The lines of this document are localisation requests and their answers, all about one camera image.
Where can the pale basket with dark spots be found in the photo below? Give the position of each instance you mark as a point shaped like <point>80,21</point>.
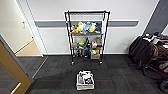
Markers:
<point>85,86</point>

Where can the green and yellow bowl toy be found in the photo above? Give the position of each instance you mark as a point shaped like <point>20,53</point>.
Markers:
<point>81,43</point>

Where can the black pointed bag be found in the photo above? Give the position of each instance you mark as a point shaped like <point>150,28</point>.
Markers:
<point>87,43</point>

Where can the small brown cardboard box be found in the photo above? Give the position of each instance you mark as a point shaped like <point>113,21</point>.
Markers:
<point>74,45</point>

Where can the blue yellow green toy pack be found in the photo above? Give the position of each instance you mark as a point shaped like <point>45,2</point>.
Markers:
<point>94,52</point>

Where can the stacked brown cardboard boxes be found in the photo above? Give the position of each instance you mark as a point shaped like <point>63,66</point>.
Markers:
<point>99,41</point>

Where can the light blue plush toy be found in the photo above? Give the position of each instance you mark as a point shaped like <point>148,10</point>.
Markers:
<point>87,28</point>

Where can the brown plush toy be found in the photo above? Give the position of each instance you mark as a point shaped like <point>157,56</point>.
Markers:
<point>74,30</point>

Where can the yellow and white plush duck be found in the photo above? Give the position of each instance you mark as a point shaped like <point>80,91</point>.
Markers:
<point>93,27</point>

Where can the navy blue plush shark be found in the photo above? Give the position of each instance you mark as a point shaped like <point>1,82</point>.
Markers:
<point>98,28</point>

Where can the black chair with clutter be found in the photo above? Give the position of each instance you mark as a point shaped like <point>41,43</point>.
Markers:
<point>143,50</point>

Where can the yellow wooden door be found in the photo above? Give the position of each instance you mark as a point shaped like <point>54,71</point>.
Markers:
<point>10,63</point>

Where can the long grey wall band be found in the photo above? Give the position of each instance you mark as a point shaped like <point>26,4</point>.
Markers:
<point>123,23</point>

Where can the white door frame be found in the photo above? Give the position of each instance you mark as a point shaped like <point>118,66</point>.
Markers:
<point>33,30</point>

